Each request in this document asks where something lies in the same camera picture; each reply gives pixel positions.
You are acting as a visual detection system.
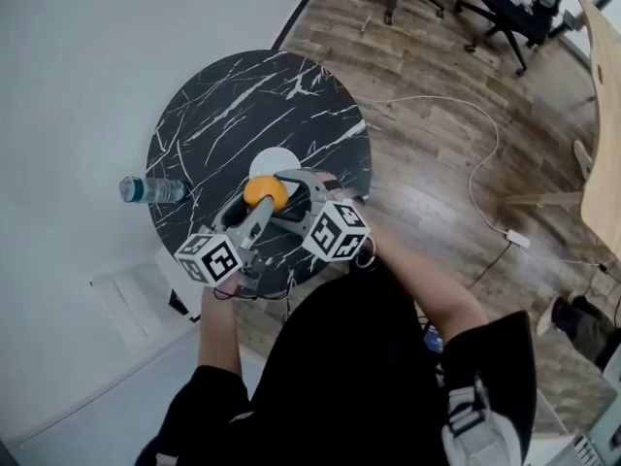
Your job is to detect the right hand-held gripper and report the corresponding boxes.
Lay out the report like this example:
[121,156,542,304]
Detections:
[271,168,371,263]

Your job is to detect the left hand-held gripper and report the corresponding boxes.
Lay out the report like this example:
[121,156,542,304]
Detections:
[173,196,277,293]

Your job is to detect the orange fruit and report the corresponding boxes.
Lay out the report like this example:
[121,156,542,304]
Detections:
[243,175,288,213]

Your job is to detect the small white plate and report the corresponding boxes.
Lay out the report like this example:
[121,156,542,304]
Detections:
[248,148,301,198]

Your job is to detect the person's left forearm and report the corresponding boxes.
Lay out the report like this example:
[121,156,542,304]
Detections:
[197,279,243,387]

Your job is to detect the person's right forearm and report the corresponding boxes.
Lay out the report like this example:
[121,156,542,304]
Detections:
[358,201,489,353]

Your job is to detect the clear plastic water bottle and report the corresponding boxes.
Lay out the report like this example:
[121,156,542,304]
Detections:
[118,176,189,205]

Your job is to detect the black marble round table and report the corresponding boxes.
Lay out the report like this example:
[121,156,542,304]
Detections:
[145,49,374,300]

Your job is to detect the person's black clothing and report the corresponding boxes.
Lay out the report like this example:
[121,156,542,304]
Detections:
[135,259,538,466]

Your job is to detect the white power strip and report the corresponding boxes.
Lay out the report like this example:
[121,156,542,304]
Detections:
[504,229,532,250]

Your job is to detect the light wooden table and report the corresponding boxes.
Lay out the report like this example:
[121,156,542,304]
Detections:
[572,0,621,261]

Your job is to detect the white wrist cord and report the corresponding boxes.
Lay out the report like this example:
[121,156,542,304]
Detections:
[353,240,377,269]

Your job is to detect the black cable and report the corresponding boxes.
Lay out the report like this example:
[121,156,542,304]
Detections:
[468,240,511,289]

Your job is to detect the long white cable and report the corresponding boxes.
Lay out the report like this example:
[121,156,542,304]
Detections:
[353,94,510,235]

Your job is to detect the person's grey right shoulder strap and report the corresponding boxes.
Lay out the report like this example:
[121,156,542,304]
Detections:
[441,376,525,466]

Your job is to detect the black office chair white frame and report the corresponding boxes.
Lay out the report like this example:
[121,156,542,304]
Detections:
[453,0,588,78]

